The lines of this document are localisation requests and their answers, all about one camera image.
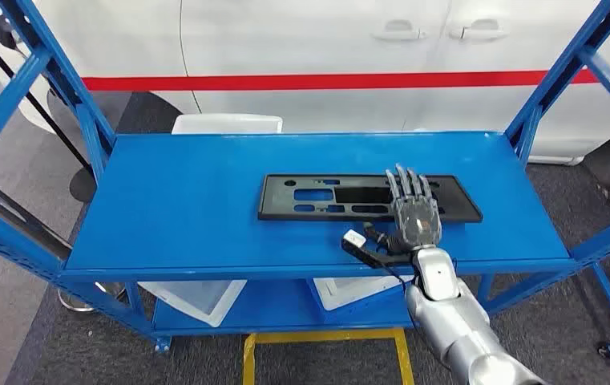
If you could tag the black plastic plate frame part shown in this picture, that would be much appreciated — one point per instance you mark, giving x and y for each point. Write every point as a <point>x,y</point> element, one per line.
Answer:
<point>275,196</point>

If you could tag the black stanchion pole with base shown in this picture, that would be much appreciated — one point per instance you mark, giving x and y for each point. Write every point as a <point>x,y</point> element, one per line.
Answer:
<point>82,186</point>

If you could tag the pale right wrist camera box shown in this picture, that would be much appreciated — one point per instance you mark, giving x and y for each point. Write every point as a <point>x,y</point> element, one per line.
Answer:
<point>355,239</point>

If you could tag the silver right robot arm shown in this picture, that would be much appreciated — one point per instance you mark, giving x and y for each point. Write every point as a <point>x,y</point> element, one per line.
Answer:
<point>458,329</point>

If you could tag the translucent white plastic bin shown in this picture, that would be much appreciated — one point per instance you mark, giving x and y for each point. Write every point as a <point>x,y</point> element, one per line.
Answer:
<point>198,303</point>

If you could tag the chrome round stand base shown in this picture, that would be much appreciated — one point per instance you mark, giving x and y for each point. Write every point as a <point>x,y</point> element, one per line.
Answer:
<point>73,304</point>

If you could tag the blue metal shelf rack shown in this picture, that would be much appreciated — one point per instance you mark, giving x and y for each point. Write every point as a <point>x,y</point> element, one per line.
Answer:
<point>188,212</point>

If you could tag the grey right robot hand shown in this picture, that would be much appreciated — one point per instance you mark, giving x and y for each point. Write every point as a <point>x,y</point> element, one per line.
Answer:
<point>416,218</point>

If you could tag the white car with red stripe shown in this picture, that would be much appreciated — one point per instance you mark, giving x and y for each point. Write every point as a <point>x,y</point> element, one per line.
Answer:
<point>310,32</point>

